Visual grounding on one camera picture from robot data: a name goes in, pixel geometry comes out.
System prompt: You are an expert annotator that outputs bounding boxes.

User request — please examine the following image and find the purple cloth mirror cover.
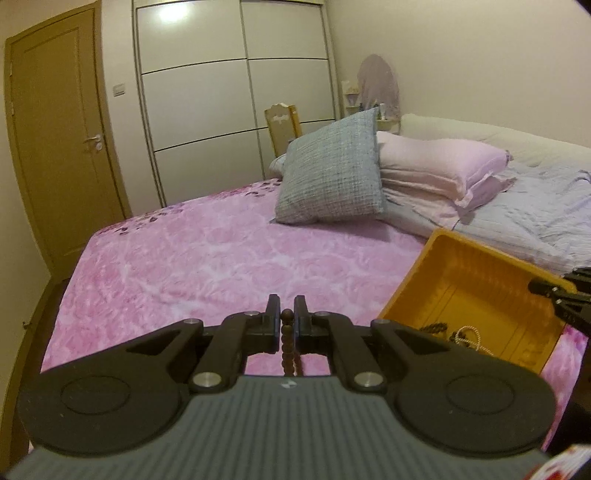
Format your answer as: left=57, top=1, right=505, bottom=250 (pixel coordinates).
left=358, top=54, right=400, bottom=121

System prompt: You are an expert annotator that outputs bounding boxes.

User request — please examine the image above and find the red white printed cloth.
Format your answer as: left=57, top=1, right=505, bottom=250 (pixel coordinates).
left=525, top=443, right=591, bottom=480

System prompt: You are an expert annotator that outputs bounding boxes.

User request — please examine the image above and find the white pearl bracelet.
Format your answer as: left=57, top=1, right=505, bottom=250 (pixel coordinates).
left=454, top=326, right=484, bottom=357

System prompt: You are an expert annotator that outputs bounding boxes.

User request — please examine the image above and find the white wardrobe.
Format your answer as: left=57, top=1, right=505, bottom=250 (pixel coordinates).
left=131, top=0, right=343, bottom=209

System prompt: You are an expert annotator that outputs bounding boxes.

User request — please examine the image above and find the pink pillow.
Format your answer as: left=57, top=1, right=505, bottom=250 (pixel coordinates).
left=376, top=130, right=514, bottom=200

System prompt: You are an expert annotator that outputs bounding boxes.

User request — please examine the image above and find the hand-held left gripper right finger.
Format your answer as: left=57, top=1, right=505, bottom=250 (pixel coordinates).
left=294, top=295, right=445, bottom=394

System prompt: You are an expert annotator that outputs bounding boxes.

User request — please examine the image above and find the lavender pillow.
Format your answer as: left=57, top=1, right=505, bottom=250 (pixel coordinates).
left=381, top=175, right=517, bottom=232

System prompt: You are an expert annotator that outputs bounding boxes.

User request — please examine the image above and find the wooden door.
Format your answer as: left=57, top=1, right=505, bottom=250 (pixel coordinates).
left=4, top=6, right=133, bottom=283

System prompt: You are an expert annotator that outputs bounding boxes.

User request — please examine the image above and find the pink floral blanket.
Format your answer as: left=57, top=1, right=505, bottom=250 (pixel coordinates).
left=41, top=178, right=588, bottom=455

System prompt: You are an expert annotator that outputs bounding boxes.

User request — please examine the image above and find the cream chair back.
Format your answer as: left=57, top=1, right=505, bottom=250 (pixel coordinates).
left=263, top=103, right=302, bottom=158

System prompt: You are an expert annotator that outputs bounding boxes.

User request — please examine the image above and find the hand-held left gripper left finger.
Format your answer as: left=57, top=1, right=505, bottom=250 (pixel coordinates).
left=124, top=294, right=282, bottom=394

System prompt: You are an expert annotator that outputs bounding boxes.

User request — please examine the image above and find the grey checked pillow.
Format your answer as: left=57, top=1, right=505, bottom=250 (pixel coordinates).
left=270, top=108, right=387, bottom=226

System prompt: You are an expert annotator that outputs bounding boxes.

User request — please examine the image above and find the orange plastic tray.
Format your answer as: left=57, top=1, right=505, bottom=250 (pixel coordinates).
left=377, top=228, right=579, bottom=376

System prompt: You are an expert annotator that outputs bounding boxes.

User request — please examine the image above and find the striped grey quilt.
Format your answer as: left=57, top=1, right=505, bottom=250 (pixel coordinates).
left=383, top=164, right=591, bottom=278

